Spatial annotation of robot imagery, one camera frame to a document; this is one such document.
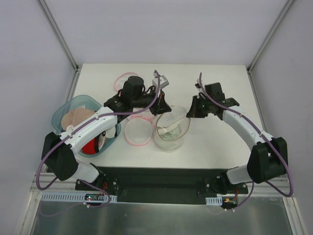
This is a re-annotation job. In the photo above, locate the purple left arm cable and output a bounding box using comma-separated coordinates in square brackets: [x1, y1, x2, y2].
[36, 70, 162, 209]

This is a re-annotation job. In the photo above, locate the cream mesh laundry bag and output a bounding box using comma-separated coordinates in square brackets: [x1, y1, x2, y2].
[154, 105, 190, 152]

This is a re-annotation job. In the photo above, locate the beige bra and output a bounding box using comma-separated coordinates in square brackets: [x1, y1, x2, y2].
[61, 108, 95, 131]

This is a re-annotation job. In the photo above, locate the left aluminium frame post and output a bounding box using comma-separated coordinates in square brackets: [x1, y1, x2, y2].
[37, 0, 79, 71]

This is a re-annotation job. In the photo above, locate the white slotted cable duct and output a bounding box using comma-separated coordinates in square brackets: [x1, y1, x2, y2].
[41, 192, 109, 203]
[205, 196, 223, 206]

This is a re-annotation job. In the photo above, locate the right aluminium frame post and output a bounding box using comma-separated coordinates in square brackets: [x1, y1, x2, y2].
[247, 0, 296, 74]

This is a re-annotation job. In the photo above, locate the pink-trimmed mesh bag front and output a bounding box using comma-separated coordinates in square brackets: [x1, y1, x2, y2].
[124, 117, 154, 146]

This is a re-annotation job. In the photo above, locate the white slotted cable duct left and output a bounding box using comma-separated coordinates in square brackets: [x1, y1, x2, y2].
[41, 192, 109, 203]

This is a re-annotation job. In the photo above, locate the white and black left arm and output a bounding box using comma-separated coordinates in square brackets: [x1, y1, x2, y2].
[41, 72, 172, 190]

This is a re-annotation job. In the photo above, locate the pink-trimmed white mesh bag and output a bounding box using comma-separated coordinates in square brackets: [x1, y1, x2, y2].
[114, 72, 138, 91]

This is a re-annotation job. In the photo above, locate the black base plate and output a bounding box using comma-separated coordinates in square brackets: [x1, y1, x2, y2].
[74, 164, 254, 205]

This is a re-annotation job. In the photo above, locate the white slotted cable duct right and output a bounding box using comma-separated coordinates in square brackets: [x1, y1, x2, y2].
[205, 196, 223, 206]

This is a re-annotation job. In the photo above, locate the white black-trimmed bra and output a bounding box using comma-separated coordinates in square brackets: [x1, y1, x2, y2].
[98, 126, 116, 150]

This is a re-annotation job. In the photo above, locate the pink-trimmed mesh bag middle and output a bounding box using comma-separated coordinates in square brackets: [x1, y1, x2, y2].
[127, 110, 155, 121]

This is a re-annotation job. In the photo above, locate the teal plastic basket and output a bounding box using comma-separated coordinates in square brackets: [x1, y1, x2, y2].
[51, 95, 121, 158]

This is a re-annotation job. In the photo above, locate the red bra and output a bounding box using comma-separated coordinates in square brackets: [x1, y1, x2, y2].
[81, 135, 104, 155]

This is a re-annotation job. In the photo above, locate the aluminium frame post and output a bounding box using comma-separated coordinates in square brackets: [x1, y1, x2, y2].
[247, 0, 296, 74]
[37, 0, 79, 71]

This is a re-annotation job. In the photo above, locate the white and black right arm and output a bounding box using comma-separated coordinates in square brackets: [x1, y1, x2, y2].
[186, 83, 288, 193]

